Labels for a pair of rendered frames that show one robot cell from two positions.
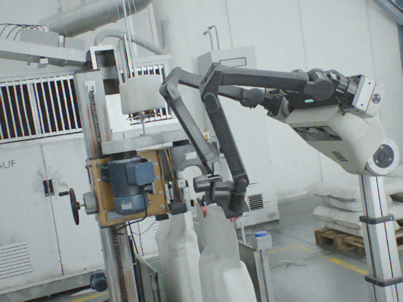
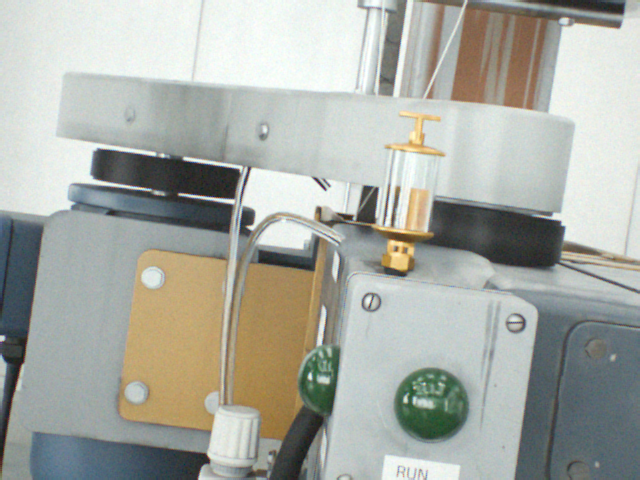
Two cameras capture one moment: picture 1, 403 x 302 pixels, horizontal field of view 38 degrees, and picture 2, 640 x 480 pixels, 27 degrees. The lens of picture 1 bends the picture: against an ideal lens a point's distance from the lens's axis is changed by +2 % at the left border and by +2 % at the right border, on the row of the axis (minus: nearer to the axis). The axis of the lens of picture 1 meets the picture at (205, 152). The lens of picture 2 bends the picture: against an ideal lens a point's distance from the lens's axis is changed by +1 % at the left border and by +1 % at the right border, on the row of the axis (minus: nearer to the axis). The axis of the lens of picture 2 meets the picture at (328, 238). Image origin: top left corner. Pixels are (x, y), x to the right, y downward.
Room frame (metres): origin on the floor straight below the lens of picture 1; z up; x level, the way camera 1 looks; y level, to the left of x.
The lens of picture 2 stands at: (2.97, -0.60, 1.37)
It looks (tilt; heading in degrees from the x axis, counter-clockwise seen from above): 3 degrees down; 106
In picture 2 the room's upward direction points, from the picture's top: 8 degrees clockwise
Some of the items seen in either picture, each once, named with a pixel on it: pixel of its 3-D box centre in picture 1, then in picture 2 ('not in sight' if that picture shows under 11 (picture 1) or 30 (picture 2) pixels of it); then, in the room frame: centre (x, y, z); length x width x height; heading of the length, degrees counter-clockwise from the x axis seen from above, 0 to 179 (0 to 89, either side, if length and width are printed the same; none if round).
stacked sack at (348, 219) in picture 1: (374, 213); not in sight; (5.25, -1.46, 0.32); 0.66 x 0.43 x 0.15; 110
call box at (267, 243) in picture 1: (261, 241); not in sight; (2.78, -0.21, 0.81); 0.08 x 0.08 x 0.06; 18
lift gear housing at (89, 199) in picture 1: (89, 203); not in sight; (2.72, 0.58, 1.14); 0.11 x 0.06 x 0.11; 18
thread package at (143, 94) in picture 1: (145, 93); not in sight; (2.61, 0.23, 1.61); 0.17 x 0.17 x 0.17
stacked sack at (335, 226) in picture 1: (359, 224); not in sight; (5.41, -1.35, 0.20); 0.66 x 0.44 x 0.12; 18
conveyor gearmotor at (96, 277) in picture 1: (101, 279); not in sight; (4.28, 0.93, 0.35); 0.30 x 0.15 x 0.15; 18
